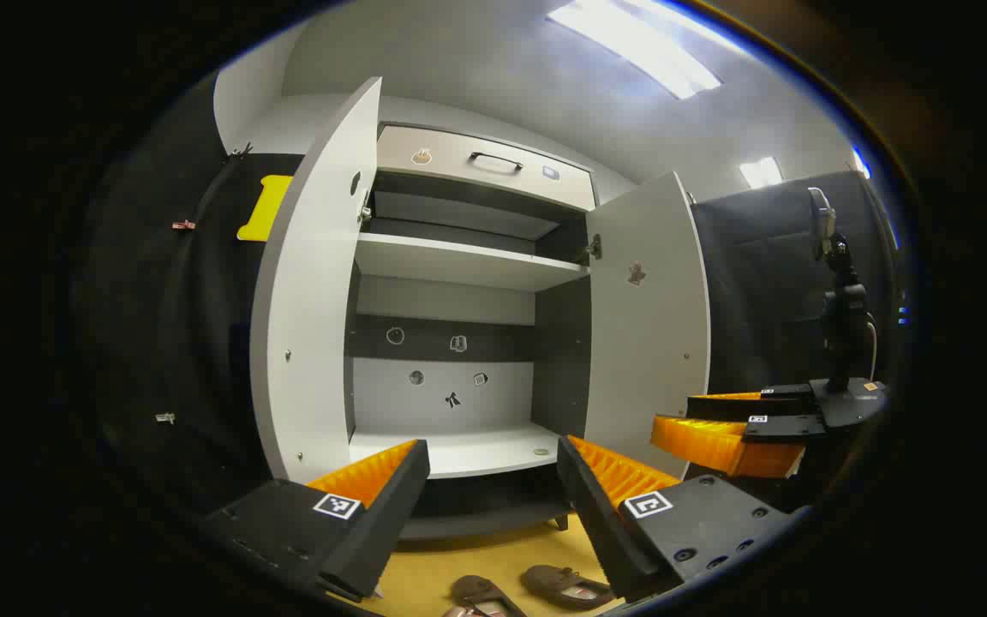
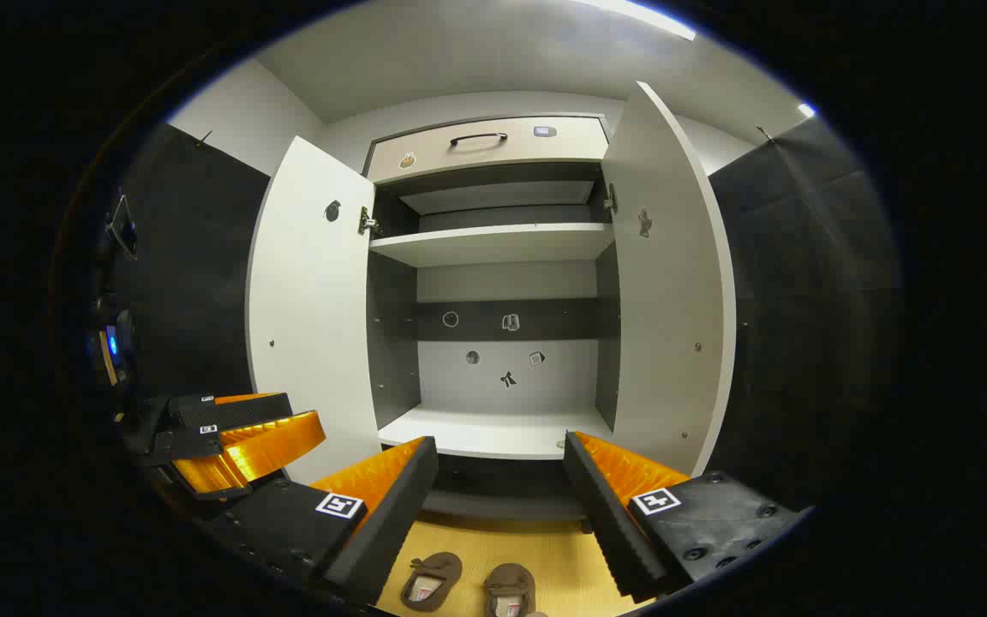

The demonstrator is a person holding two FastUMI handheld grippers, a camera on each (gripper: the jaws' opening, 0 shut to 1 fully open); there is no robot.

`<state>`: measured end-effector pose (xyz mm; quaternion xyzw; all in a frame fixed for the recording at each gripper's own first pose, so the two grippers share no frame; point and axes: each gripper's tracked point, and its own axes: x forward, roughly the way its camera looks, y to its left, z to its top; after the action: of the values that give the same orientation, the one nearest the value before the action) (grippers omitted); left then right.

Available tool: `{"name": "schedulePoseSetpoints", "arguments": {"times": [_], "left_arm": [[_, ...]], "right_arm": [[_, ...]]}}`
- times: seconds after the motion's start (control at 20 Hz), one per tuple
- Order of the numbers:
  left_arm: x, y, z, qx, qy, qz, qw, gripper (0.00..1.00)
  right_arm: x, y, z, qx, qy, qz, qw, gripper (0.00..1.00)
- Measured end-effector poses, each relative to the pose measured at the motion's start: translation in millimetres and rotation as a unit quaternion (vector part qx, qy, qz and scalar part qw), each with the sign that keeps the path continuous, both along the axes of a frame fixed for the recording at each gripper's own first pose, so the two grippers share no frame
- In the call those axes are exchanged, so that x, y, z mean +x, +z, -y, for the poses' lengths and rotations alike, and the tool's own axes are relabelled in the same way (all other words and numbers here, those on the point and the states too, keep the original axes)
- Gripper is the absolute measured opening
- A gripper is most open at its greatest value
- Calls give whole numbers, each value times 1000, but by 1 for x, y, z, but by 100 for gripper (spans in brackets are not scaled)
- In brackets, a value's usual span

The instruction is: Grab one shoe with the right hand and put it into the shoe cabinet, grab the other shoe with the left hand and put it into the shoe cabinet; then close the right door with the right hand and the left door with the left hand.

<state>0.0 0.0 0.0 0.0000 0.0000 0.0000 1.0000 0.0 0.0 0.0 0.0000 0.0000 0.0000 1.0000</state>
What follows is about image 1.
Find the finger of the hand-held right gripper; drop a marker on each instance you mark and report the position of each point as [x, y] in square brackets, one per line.
[750, 404]
[716, 446]

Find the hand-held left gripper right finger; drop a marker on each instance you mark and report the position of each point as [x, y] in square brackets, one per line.
[598, 523]

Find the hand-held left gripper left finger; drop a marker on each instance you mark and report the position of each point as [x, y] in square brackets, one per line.
[386, 523]

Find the brown fuzzy shoe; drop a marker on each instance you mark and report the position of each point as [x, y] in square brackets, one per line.
[476, 593]
[558, 584]

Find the white shoe cabinet door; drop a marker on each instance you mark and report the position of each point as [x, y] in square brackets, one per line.
[648, 343]
[314, 300]

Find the white grey shoe cabinet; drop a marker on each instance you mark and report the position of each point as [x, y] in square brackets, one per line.
[459, 261]

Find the small ceiling light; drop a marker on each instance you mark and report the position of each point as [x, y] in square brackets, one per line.
[761, 172]
[861, 163]

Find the long ceiling light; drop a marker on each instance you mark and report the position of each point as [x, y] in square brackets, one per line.
[639, 47]

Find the black cloth clip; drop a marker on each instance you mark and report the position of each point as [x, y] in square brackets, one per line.
[242, 151]

